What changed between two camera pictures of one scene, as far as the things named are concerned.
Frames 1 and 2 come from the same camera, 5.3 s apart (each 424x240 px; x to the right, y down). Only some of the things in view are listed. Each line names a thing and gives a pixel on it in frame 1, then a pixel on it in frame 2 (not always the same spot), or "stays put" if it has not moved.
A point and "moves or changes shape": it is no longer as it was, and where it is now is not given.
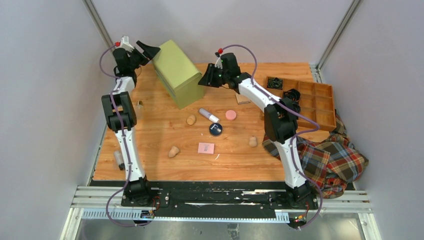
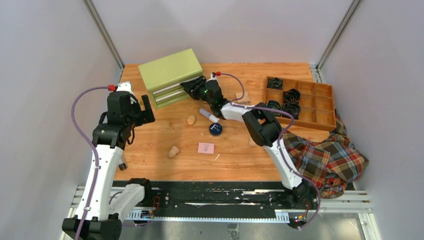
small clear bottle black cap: x=119 y=160 stays put
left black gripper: x=150 y=52 to x=148 y=116
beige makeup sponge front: x=173 y=151 stays put
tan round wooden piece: x=191 y=119 stays put
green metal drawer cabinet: x=179 y=74 moves or changes shape
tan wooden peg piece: x=253 y=141 stays put
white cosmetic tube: x=208 y=115 stays put
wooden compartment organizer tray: x=317 y=100 stays put
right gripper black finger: x=213 y=77 to x=196 y=88
